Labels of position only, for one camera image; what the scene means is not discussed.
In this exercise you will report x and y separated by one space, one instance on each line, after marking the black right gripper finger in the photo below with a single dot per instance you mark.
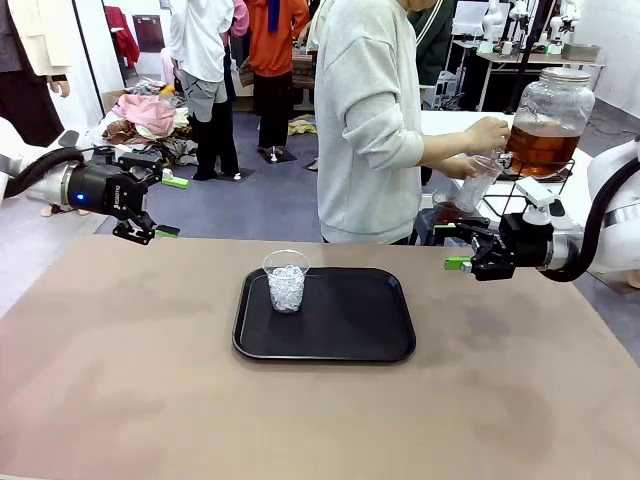
487 267
470 229

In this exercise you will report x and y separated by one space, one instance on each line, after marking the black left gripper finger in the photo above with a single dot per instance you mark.
172 181
165 231

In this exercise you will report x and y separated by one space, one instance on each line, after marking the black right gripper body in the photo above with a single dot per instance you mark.
527 245

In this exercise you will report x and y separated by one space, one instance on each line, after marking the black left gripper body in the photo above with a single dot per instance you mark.
100 192

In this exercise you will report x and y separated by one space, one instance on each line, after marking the clear plastic iced cup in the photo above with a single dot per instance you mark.
477 187
286 290

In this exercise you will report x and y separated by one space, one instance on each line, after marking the glass drink dispenser jar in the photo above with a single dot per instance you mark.
552 110

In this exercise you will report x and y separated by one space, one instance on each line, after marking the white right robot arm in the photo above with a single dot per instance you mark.
615 200

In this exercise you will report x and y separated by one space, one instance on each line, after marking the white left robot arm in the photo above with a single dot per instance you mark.
15 165

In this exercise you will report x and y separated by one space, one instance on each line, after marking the person's right forearm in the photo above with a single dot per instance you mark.
445 146

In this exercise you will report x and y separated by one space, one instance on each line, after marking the person's left hand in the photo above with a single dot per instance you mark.
457 167

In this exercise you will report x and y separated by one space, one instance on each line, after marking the person's right hand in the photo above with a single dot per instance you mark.
487 134

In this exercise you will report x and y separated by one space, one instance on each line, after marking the clear plastic container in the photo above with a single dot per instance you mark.
450 207

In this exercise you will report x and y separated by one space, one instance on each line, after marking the dark plastic stool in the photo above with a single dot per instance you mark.
422 230

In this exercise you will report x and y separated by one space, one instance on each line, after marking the pile of clothes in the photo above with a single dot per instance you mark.
150 125

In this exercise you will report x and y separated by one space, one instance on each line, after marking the white side table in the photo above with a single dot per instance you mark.
445 122

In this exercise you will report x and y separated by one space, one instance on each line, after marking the mannequin in white shirt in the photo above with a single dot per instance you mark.
200 60

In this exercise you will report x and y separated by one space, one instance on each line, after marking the yellow cloth on floor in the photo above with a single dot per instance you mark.
302 125

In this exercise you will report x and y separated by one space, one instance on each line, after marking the person in grey sweatshirt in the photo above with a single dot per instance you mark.
365 125

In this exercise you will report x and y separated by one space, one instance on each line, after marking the red hanging garment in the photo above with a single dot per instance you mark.
122 40

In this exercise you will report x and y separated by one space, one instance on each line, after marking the black plastic serving tray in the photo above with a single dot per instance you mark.
340 325

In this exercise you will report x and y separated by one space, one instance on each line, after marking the mannequin in orange sweater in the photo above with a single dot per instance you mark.
272 50

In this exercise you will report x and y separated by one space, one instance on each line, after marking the background work table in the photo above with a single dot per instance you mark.
500 65

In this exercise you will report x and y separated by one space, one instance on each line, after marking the person in dark green jacket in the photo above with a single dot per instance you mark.
435 45

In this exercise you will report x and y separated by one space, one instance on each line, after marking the black slanted pole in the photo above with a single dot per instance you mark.
530 45

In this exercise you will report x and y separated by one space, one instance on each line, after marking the grey metal box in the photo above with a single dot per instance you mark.
581 51

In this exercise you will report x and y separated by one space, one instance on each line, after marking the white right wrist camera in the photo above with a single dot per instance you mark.
537 197

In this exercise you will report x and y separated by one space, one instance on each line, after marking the dark red wall panel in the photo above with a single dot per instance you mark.
147 34

